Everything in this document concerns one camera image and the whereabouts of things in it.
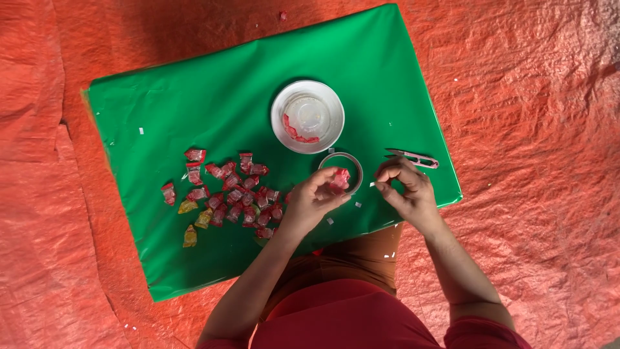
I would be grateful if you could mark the red wrapper scraps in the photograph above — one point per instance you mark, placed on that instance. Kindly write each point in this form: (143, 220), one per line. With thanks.
(292, 131)

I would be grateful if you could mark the single red candy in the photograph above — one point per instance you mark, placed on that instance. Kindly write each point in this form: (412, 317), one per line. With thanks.
(342, 178)

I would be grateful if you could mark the pile of red wrapped candies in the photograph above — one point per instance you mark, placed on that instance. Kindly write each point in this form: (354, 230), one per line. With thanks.
(235, 196)

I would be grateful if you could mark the pink thread snips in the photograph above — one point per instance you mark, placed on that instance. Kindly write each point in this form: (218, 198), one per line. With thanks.
(419, 159)

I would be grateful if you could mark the green paper-covered board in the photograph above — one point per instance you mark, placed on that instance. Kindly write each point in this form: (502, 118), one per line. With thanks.
(218, 97)

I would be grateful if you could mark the white plastic bowl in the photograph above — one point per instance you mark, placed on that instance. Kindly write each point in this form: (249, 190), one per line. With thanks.
(334, 104)

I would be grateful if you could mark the person's right hand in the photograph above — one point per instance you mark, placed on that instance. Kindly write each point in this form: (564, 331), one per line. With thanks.
(411, 191)

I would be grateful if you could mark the person's left hand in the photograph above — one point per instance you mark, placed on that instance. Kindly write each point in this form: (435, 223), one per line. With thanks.
(307, 201)

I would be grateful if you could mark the orange woven tarp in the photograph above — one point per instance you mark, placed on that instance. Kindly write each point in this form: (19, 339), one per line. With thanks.
(523, 145)

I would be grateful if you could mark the yellow wrapped candy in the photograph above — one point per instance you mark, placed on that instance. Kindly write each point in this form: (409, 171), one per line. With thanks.
(190, 236)
(187, 206)
(204, 218)

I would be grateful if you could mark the clear tape roll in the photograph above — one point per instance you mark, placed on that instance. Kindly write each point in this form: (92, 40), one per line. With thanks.
(358, 167)

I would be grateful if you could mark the red shirt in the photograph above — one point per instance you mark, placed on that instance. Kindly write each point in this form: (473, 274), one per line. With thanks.
(348, 320)

